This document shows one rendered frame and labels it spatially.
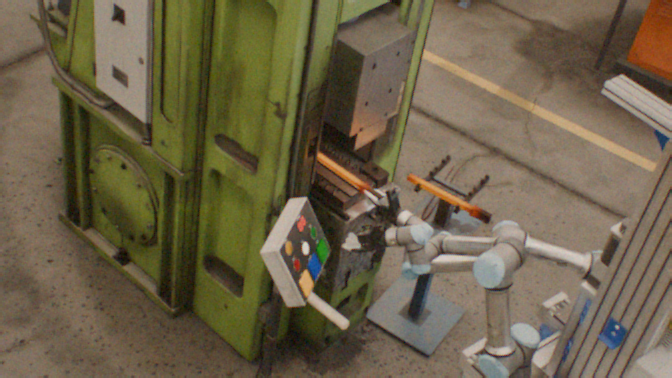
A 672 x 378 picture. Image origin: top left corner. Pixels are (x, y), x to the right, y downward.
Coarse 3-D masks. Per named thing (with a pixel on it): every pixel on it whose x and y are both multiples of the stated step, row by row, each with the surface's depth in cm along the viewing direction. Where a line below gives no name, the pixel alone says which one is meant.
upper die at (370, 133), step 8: (384, 120) 411; (328, 128) 410; (368, 128) 404; (376, 128) 409; (384, 128) 415; (336, 136) 408; (344, 136) 405; (352, 136) 401; (360, 136) 402; (368, 136) 407; (376, 136) 413; (352, 144) 404; (360, 144) 406
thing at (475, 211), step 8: (408, 176) 448; (416, 184) 447; (424, 184) 445; (432, 192) 444; (440, 192) 442; (448, 200) 441; (456, 200) 439; (464, 208) 438; (472, 208) 436; (480, 208) 436; (480, 216) 436; (488, 216) 433
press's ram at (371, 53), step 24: (360, 24) 386; (384, 24) 388; (336, 48) 379; (360, 48) 373; (384, 48) 378; (408, 48) 392; (336, 72) 384; (360, 72) 375; (384, 72) 388; (336, 96) 390; (360, 96) 384; (384, 96) 399; (336, 120) 396; (360, 120) 394
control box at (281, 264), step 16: (288, 208) 387; (304, 208) 386; (288, 224) 377; (272, 240) 371; (288, 240) 372; (304, 240) 383; (272, 256) 367; (288, 256) 371; (304, 256) 382; (272, 272) 372; (288, 272) 370; (288, 288) 375; (288, 304) 380; (304, 304) 378
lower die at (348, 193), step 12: (336, 156) 445; (324, 168) 438; (348, 168) 440; (324, 180) 433; (336, 180) 432; (348, 180) 432; (336, 192) 428; (348, 192) 427; (336, 204) 428; (348, 204) 428
